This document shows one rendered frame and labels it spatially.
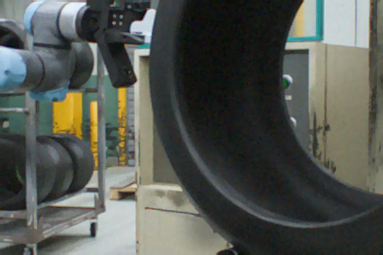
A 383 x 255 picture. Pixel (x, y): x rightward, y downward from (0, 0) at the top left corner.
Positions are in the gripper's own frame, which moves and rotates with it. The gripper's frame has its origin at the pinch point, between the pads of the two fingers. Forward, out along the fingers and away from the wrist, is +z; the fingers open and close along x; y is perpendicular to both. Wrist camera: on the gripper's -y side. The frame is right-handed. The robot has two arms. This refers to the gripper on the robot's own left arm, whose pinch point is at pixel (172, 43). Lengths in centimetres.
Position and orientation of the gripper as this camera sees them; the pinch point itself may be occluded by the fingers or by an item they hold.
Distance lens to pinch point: 125.6
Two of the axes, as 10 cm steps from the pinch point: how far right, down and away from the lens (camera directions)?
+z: 7.9, 1.5, -6.0
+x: 6.1, -0.4, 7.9
